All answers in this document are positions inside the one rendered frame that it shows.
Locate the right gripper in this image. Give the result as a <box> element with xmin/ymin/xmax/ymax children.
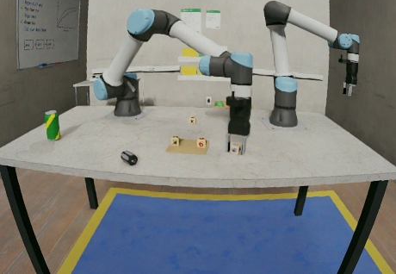
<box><xmin>226</xmin><ymin>84</ymin><xmax>252</xmax><ymax>155</ymax></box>

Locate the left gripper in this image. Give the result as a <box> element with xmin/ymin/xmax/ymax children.
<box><xmin>338</xmin><ymin>53</ymin><xmax>359</xmax><ymax>96</ymax></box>

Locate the tan flat mat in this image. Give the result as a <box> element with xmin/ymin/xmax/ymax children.
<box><xmin>165</xmin><ymin>139</ymin><xmax>210</xmax><ymax>155</ymax></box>

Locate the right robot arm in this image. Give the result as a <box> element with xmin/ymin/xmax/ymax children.
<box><xmin>93</xmin><ymin>9</ymin><xmax>253</xmax><ymax>117</ymax></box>

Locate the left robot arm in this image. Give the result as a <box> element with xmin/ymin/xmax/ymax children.
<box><xmin>263</xmin><ymin>1</ymin><xmax>360</xmax><ymax>128</ymax></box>

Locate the green and yellow drink can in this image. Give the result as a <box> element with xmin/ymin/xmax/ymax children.
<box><xmin>45</xmin><ymin>110</ymin><xmax>61</xmax><ymax>141</ymax></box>

